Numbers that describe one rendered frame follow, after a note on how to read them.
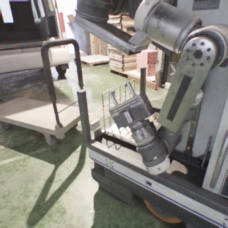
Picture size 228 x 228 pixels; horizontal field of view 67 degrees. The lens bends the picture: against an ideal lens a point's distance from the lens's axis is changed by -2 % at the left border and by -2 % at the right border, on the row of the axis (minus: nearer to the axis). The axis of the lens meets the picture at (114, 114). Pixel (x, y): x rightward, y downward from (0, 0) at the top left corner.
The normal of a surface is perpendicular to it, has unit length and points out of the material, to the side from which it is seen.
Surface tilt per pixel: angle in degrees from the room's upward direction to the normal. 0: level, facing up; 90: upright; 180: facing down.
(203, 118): 90
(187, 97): 94
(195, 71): 94
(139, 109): 85
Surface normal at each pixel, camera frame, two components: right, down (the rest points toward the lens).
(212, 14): -0.61, 0.37
